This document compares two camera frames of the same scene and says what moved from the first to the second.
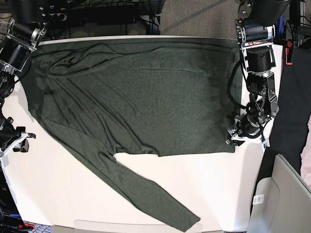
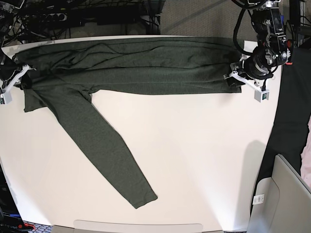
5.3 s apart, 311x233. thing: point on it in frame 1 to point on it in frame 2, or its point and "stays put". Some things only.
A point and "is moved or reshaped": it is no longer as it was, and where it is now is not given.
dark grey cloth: (289, 128) stays put
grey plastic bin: (287, 203) stays put
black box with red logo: (11, 220) stays put
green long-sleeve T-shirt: (164, 96) is moved or reshaped
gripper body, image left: (9, 134) to (10, 68)
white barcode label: (258, 199) stays put
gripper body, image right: (248, 125) to (257, 65)
